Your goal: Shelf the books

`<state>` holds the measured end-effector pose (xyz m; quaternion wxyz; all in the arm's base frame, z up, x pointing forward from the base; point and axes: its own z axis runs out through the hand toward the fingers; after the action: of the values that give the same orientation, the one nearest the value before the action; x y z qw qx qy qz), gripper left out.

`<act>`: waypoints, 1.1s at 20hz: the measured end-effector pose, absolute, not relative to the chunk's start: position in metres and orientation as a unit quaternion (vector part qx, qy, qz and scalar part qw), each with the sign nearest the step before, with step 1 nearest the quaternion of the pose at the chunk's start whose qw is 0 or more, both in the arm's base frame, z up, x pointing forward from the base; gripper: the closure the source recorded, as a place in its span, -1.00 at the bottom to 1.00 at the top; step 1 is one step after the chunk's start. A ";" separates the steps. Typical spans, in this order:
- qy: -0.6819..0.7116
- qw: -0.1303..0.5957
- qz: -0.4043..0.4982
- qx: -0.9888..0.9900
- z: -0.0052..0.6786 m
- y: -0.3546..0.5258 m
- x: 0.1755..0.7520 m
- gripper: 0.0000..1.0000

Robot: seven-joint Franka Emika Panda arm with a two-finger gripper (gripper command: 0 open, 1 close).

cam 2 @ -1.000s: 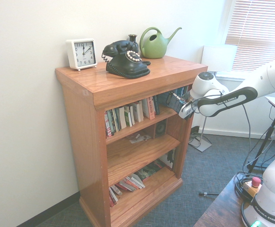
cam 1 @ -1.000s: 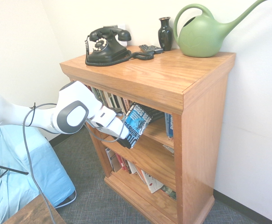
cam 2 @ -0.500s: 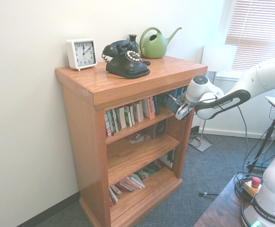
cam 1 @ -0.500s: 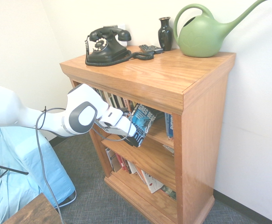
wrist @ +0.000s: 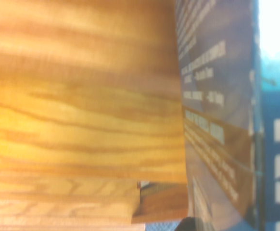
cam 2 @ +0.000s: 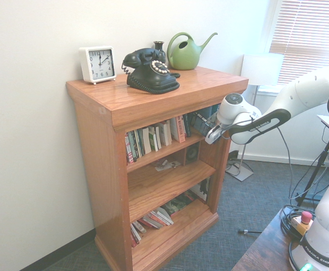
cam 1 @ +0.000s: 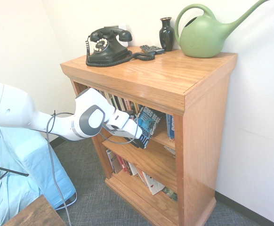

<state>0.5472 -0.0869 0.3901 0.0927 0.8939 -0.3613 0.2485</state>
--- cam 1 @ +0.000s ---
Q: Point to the black remote control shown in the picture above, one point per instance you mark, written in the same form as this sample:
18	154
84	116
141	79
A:
151	49

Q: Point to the light blue cloth cover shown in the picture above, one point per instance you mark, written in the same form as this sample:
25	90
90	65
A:
33	164

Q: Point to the dark green photo book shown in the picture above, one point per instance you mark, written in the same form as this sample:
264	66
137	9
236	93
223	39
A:
171	194

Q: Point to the bright blue book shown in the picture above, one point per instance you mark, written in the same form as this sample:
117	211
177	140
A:
170	127

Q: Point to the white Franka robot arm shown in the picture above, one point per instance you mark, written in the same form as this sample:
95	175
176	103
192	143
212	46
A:
14	110

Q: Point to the wooden bookshelf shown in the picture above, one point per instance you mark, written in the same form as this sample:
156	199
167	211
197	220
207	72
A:
205	131

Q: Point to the loose white papers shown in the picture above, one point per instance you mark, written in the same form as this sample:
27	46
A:
170	150

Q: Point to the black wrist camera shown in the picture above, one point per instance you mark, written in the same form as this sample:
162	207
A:
131	115

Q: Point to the black and green book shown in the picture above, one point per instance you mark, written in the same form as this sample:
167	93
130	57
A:
115	102

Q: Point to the dark wooden table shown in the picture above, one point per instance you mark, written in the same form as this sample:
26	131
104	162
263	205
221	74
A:
38	214

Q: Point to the white book with red print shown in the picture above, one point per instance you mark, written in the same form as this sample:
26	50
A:
154	184

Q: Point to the red thin book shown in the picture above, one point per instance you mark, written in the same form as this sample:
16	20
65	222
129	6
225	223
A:
122	164

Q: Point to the grey and white book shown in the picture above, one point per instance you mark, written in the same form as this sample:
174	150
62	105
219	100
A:
113	161

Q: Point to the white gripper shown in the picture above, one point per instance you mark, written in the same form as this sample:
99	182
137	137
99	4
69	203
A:
124	127

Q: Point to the yellow book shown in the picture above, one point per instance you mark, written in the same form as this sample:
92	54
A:
137	108

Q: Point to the orange book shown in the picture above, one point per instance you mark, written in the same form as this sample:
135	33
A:
130	106

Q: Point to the black rotary telephone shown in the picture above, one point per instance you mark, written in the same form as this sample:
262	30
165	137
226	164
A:
108	50

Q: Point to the black metal stand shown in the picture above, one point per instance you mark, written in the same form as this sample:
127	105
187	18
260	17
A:
10	170

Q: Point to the green plastic watering can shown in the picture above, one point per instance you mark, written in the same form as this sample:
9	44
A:
203	40

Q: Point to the black glossy vase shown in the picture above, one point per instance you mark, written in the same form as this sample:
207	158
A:
166	35

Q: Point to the blue Greg Bear paperback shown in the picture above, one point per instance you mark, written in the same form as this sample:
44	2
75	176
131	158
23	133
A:
151	118

